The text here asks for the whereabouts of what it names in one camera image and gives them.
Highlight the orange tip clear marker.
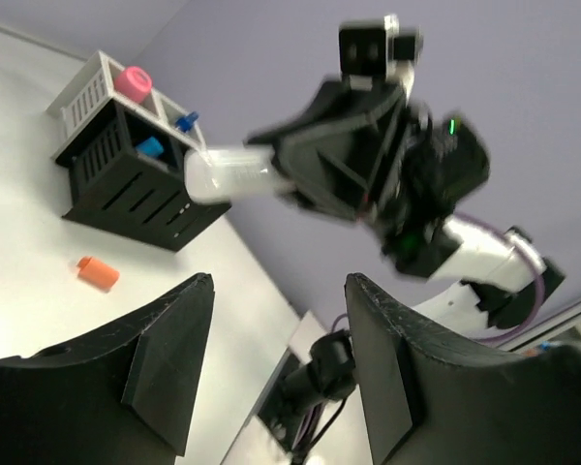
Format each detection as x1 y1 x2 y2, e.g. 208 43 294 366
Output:
184 145 295 204

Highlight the black and white organizer box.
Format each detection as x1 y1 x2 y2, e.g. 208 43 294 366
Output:
47 51 230 252

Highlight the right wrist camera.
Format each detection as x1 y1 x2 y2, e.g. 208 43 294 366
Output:
338 15 424 95

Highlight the clear blue cap bottle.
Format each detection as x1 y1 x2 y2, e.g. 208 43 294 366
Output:
173 111 199 133

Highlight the pink cap marker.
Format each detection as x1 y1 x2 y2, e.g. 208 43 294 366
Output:
113 66 153 104

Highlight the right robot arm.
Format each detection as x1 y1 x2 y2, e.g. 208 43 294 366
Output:
245 78 565 344

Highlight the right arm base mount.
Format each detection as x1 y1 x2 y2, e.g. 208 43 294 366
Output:
257 329 357 464

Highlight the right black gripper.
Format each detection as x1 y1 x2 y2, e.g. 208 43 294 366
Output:
245 79 490 279

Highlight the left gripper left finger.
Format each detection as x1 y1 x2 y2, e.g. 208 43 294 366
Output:
0 273 215 464

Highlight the dark orange marker cap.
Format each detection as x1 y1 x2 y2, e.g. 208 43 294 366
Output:
76 256 120 293

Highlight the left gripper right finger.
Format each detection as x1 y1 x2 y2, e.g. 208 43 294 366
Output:
345 273 581 464

